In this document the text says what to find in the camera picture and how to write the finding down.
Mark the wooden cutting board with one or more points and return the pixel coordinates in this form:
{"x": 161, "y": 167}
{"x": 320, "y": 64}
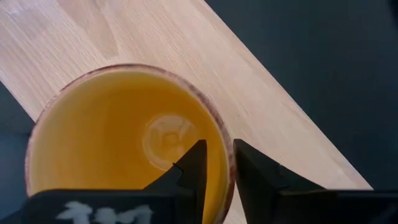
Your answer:
{"x": 217, "y": 46}

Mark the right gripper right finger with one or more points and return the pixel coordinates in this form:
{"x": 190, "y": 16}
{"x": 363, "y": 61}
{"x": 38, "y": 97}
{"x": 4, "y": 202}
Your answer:
{"x": 258, "y": 177}

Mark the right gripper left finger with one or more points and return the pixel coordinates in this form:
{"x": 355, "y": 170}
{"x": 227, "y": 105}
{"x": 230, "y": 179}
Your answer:
{"x": 192, "y": 174}

